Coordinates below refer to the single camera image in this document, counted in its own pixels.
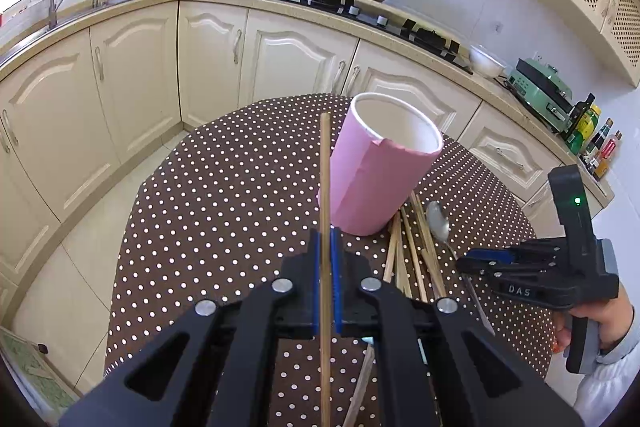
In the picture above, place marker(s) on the dark sauce bottle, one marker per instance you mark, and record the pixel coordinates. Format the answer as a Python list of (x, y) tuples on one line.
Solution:
[(598, 139)]

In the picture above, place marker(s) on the silver metal spoon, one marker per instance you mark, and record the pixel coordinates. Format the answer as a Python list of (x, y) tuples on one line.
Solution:
[(439, 225)]

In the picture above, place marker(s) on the brown polka dot tablecloth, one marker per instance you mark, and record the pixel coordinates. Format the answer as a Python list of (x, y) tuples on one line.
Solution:
[(218, 216)]

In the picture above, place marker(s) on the dark oil bottle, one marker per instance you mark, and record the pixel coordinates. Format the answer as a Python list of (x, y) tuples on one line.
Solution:
[(578, 111)]

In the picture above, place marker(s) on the yellow green bottle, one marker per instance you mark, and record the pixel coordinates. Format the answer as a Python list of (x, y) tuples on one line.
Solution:
[(584, 129)]

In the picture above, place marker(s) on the person's right hand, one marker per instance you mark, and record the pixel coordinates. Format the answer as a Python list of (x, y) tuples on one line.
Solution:
[(614, 317)]

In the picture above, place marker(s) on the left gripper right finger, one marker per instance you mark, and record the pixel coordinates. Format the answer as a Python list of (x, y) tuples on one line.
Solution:
[(472, 378)]

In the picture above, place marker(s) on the pink utensil holder cup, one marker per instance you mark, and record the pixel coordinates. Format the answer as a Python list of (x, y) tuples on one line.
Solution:
[(384, 149)]

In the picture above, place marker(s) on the black gas stove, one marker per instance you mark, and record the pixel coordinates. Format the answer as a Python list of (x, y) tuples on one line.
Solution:
[(404, 29)]

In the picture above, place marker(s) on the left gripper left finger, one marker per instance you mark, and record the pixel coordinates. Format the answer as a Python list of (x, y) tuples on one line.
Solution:
[(215, 365)]

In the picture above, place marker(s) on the steel kitchen sink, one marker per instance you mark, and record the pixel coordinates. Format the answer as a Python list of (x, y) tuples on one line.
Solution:
[(97, 6)]

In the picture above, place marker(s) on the red label bottle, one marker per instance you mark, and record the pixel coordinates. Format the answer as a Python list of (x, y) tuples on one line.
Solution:
[(606, 154)]

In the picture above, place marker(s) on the green electric grill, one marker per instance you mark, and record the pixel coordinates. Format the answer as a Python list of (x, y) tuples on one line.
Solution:
[(542, 92)]

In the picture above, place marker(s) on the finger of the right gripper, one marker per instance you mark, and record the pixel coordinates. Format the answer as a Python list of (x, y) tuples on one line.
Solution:
[(485, 269), (487, 256)]

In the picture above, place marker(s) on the lower cabinets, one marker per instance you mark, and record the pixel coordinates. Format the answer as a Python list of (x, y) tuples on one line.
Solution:
[(83, 104)]

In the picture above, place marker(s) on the white bowl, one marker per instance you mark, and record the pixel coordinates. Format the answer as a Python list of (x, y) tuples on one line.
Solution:
[(485, 64)]

